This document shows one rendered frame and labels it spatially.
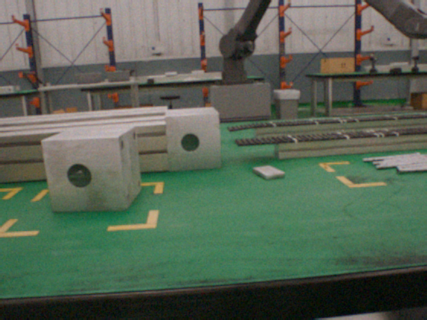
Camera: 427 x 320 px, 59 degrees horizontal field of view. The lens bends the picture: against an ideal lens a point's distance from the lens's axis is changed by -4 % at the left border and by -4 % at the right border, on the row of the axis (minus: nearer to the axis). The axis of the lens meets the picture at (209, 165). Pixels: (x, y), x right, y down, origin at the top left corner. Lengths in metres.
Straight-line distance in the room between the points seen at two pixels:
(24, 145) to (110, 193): 0.25
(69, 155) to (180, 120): 0.22
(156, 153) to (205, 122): 0.10
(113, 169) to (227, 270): 0.22
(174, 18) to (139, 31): 0.78
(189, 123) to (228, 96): 0.66
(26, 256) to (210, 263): 0.19
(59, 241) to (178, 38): 8.04
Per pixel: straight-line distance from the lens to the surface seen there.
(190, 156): 0.67
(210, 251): 0.38
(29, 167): 0.71
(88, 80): 3.87
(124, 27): 8.52
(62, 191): 0.53
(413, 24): 1.03
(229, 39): 1.33
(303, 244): 0.40
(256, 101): 1.33
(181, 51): 8.41
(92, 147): 0.50
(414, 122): 1.06
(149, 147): 0.67
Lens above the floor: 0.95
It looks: 14 degrees down
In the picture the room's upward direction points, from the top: 3 degrees counter-clockwise
